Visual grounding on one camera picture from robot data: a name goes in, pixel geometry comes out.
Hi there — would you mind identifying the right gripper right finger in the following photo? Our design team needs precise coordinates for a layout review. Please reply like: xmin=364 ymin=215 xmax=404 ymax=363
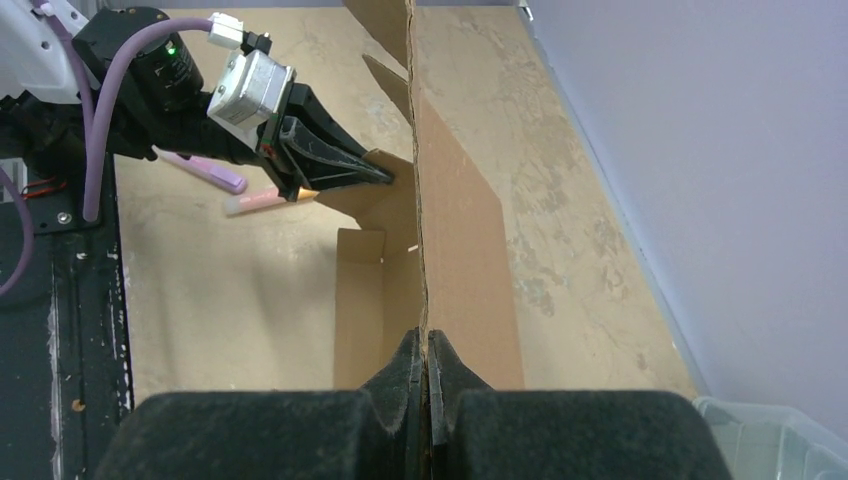
xmin=427 ymin=330 xmax=732 ymax=479

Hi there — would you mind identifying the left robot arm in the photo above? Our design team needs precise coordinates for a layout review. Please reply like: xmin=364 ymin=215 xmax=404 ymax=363
xmin=1 ymin=1 xmax=394 ymax=208

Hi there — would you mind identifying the purple highlighter marker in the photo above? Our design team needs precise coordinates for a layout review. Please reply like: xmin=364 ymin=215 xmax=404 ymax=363
xmin=157 ymin=150 xmax=248 ymax=195

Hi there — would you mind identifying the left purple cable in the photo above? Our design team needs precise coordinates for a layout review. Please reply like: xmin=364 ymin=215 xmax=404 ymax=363
xmin=29 ymin=0 xmax=246 ymax=223

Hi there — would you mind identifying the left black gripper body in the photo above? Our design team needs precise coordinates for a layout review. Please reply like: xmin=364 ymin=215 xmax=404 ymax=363
xmin=256 ymin=82 xmax=325 ymax=200

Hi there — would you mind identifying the brown cardboard box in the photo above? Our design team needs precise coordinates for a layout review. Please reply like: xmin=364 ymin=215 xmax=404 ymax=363
xmin=317 ymin=1 xmax=525 ymax=390

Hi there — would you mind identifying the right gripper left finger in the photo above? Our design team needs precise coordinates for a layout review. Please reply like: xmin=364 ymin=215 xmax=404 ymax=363
xmin=95 ymin=329 xmax=423 ymax=479

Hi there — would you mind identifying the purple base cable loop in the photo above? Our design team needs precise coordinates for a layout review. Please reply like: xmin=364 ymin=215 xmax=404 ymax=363
xmin=0 ymin=165 xmax=36 ymax=298

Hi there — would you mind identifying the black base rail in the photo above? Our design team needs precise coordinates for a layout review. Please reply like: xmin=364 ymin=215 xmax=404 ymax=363
xmin=1 ymin=164 xmax=134 ymax=479

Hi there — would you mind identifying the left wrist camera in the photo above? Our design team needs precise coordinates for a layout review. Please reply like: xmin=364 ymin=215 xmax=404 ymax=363
xmin=207 ymin=50 xmax=296 ymax=131

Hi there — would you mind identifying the orange pink highlighter marker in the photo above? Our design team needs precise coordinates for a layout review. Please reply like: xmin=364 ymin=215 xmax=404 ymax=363
xmin=223 ymin=187 xmax=317 ymax=217

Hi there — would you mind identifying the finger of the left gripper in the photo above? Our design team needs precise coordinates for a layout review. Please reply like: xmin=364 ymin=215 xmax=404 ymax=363
xmin=301 ymin=86 xmax=395 ymax=181
xmin=278 ymin=115 xmax=395 ymax=192

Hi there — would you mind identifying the translucent green plastic toolbox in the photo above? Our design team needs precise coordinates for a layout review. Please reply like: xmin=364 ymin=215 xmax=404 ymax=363
xmin=693 ymin=397 xmax=847 ymax=479

